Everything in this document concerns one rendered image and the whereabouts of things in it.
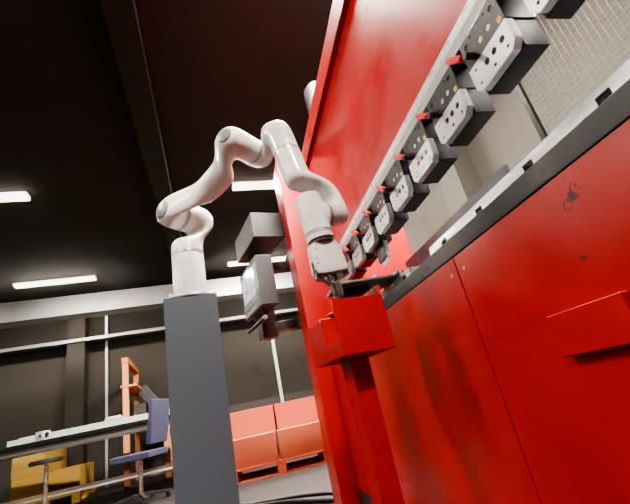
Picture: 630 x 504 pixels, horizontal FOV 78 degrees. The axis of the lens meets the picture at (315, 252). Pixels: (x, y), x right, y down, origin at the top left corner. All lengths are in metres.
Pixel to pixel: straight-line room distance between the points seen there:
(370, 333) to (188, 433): 0.65
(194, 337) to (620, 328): 1.14
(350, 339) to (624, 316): 0.59
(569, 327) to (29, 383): 8.85
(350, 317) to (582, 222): 0.58
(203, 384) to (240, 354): 7.16
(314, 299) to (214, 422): 1.36
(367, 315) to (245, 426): 3.85
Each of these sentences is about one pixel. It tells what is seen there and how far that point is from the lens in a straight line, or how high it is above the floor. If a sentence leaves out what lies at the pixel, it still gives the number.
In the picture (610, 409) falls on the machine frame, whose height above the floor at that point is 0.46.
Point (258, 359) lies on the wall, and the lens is 8.53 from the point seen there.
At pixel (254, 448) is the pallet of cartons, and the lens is 4.47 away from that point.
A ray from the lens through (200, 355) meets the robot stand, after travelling 1.38.
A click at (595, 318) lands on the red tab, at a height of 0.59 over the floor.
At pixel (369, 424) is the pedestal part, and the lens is 1.10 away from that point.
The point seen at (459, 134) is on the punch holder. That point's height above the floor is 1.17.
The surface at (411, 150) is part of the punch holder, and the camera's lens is 1.40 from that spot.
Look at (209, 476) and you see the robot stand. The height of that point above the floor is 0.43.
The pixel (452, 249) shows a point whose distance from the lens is 1.02.
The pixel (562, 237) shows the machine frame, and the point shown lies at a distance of 0.77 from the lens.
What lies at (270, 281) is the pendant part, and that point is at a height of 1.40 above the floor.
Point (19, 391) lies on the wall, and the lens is 9.14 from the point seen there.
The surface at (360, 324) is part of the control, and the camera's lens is 1.06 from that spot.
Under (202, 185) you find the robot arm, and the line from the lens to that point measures 1.54.
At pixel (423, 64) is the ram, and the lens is 1.36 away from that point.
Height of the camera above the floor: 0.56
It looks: 21 degrees up
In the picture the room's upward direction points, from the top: 12 degrees counter-clockwise
